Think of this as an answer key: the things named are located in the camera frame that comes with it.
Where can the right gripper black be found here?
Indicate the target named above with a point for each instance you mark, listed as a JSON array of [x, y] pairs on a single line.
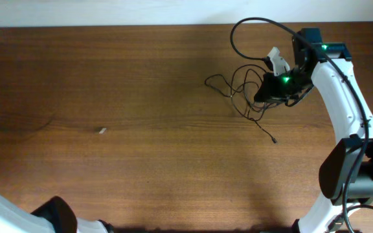
[[267, 91]]

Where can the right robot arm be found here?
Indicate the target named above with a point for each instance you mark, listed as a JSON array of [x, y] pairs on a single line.
[[346, 175]]

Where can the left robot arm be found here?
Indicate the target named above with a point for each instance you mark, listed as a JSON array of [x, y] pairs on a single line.
[[53, 216]]

